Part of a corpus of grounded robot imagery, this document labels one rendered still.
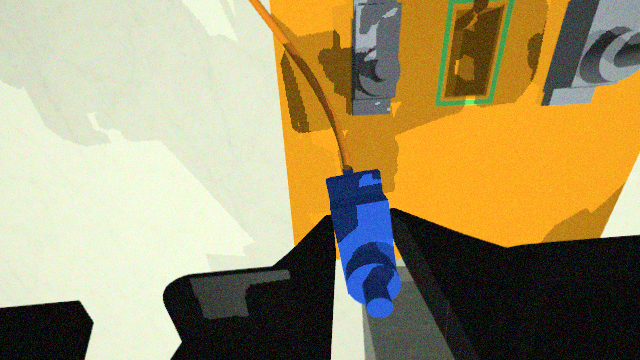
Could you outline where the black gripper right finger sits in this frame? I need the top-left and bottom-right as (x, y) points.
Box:
(390, 208), (640, 360)

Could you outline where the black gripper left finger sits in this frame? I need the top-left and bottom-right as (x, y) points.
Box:
(163, 215), (336, 360)

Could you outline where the blue micro servo with brown cable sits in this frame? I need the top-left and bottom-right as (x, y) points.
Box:
(248, 0), (401, 318)

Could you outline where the orange flat deck plate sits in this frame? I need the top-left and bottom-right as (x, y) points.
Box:
(270, 0), (640, 248)

